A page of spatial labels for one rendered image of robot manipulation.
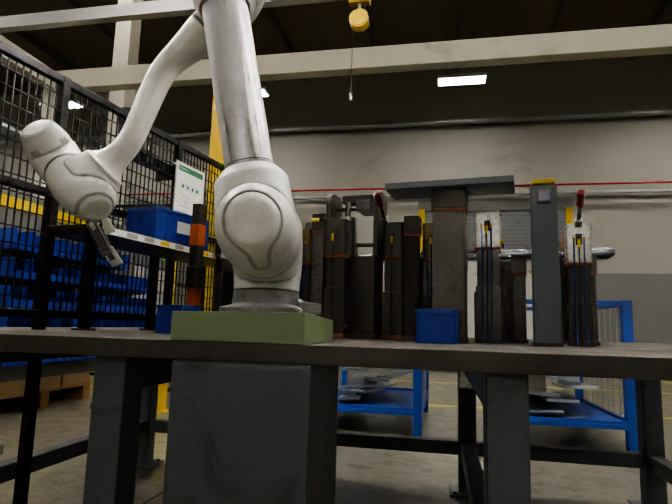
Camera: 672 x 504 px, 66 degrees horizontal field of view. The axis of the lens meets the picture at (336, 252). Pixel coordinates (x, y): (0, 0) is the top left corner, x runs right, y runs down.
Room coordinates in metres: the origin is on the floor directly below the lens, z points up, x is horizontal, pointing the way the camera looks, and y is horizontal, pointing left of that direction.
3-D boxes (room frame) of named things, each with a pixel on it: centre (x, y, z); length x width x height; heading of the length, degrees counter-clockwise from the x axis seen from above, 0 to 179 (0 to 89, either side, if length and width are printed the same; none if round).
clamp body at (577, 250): (1.54, -0.73, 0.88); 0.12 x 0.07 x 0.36; 160
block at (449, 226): (1.52, -0.34, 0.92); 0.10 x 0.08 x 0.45; 70
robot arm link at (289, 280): (1.22, 0.16, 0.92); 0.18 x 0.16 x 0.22; 2
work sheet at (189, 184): (2.35, 0.69, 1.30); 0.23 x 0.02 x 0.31; 160
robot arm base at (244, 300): (1.22, 0.14, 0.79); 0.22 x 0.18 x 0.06; 89
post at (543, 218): (1.43, -0.58, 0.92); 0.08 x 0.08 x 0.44; 70
